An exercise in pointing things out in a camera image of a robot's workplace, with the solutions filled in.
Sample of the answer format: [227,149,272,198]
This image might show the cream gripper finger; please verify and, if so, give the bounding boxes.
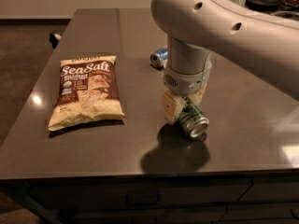
[190,85,206,105]
[162,91,186,125]

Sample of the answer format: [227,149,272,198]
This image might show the sea salt chips bag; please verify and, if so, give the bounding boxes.
[48,56,125,131]

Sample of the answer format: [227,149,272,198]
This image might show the green soda can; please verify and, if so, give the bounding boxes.
[178,99,209,138]

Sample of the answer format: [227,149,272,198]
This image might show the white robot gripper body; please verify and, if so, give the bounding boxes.
[164,62,212,96]

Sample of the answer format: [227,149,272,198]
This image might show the glass jar with black lid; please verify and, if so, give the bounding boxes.
[245,0,281,11]

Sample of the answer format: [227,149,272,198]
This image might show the small black white floor object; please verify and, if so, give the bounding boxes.
[50,33,62,49]

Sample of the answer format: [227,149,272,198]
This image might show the black drawer handle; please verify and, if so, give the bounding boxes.
[125,193,161,207]

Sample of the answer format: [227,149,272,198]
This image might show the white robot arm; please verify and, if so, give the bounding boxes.
[151,0,299,98]

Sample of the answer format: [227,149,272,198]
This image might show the blue silver energy drink can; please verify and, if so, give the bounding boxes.
[150,48,168,69]

